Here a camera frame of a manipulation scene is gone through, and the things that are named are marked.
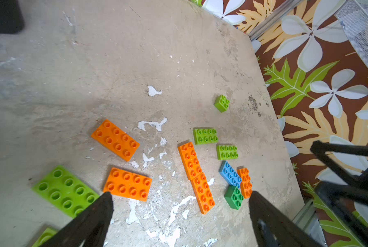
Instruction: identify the black toolbox yellow handle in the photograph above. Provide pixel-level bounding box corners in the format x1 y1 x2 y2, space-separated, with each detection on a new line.
0 0 25 35

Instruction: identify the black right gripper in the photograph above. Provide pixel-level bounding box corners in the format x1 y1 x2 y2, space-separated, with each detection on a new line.
310 140 368 247

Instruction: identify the long orange lego plate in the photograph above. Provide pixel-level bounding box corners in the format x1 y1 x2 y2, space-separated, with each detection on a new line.
178 142 215 215

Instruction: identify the blue lego plate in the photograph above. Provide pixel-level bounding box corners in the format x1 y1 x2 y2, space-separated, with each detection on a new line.
219 161 242 188

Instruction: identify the lime green lego plate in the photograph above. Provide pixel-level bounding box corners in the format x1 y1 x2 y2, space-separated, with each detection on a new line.
193 128 219 145
216 145 239 160
32 165 100 218

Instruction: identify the white wire basket right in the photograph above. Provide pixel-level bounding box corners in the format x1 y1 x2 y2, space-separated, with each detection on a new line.
334 0 368 68

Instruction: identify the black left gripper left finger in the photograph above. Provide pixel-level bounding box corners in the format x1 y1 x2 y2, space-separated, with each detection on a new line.
42 192 114 247

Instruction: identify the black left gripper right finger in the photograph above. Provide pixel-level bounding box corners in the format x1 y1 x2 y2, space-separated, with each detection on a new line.
249 191 320 247

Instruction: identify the aluminium frame post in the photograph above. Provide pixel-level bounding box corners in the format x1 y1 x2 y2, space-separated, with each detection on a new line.
248 0 302 41

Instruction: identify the dark green square lego brick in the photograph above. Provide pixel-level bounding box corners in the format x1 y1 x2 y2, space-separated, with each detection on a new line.
224 185 244 210

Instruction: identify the small lime green lego brick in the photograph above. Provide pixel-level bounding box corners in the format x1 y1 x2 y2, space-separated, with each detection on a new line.
214 95 230 113

